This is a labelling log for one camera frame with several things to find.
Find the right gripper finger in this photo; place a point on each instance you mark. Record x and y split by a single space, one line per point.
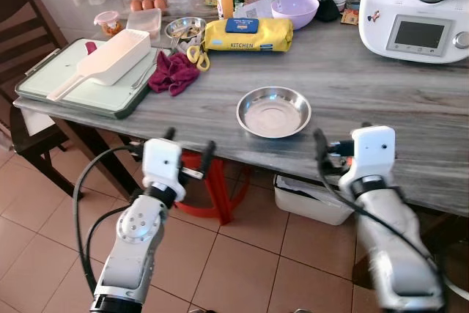
321 150

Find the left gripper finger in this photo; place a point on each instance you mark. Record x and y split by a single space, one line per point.
168 134
208 157

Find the lilac plastic bowl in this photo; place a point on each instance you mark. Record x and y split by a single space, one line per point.
295 11

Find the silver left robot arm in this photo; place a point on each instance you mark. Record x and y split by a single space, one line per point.
135 240

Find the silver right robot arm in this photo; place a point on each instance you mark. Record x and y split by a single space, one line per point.
388 240

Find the red plastic stool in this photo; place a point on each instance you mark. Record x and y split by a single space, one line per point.
220 196

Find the white storage bin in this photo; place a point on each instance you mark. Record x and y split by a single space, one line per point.
308 199

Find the shallow steel plate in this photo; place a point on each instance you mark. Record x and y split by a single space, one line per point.
273 113

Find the maroon terry cloth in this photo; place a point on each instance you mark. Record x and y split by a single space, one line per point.
173 73

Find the steel fork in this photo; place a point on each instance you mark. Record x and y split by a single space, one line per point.
141 78

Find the white plastic scoop box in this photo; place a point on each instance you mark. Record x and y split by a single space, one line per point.
117 56

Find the small steel bowl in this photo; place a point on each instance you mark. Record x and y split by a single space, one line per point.
185 31

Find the pale green tray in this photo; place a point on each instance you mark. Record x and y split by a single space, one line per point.
69 97

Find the clear plastic food box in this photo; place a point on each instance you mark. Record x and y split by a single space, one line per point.
144 23

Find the small pink item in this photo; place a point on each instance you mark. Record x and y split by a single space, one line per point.
91 48

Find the small pink lid tub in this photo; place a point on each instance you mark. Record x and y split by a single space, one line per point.
108 24

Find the yellow kitchen wipes pack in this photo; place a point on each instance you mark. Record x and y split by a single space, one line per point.
249 37

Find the clear carton of eggs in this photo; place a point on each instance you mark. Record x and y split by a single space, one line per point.
149 1

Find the small black object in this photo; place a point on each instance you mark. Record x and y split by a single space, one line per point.
327 9

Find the white kitchen cooking machine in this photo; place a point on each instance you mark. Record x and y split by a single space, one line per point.
385 12

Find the dark wooden chair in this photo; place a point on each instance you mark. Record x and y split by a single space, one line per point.
29 34

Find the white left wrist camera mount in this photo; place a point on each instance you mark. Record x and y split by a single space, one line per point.
161 163

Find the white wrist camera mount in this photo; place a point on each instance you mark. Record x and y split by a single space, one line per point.
372 152
161 163

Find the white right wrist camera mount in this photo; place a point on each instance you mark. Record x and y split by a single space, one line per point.
372 152

